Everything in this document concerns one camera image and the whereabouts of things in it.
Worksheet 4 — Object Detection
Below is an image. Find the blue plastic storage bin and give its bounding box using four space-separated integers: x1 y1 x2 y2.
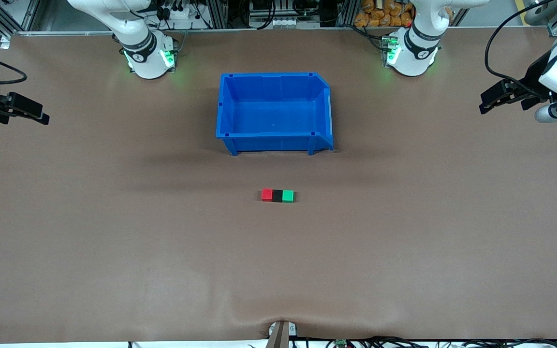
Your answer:
216 72 335 156

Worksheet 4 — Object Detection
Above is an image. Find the black equipment with white connectors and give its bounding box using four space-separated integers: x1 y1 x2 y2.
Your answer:
249 0 330 29

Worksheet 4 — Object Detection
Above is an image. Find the orange packets pile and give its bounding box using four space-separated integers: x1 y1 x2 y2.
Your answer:
354 0 414 28

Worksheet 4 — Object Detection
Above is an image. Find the brown camera mount bracket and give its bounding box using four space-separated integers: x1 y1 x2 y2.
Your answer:
268 320 298 348

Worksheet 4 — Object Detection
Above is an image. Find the black cable bundle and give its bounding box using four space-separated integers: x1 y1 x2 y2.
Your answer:
293 335 557 348

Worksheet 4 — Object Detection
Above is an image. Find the brown table mat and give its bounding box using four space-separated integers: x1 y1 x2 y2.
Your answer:
0 27 557 345

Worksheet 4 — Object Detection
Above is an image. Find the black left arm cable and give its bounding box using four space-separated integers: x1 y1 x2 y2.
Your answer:
484 0 552 93

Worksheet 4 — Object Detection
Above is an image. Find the white power strip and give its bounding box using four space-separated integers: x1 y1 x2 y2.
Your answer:
155 0 193 22

